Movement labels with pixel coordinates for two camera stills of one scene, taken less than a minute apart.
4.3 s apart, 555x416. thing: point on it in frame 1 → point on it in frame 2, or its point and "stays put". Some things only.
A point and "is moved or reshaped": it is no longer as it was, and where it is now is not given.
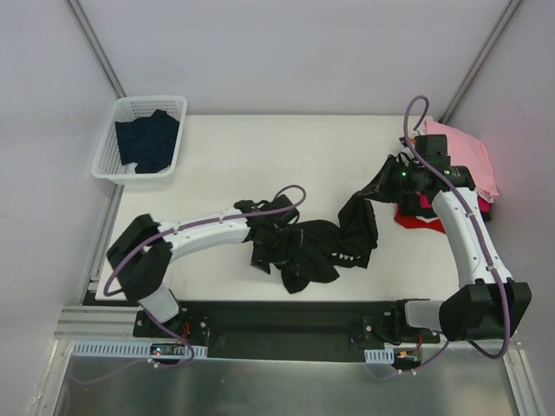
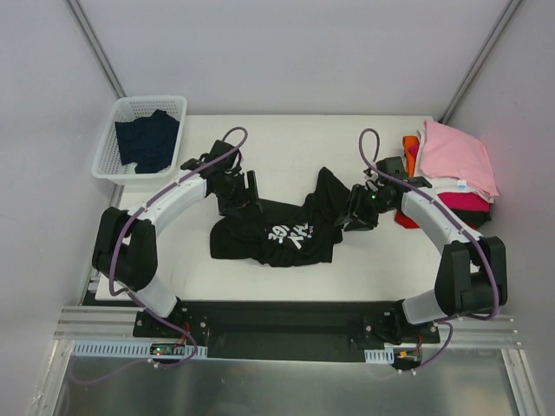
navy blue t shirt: [150, 141] stays put
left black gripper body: [269, 239] → [251, 187]
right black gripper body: [388, 180] → [357, 204]
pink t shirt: [465, 152] stays put
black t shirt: [313, 252] is moved or reshaped
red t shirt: [416, 222] stays put
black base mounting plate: [285, 330] stays put
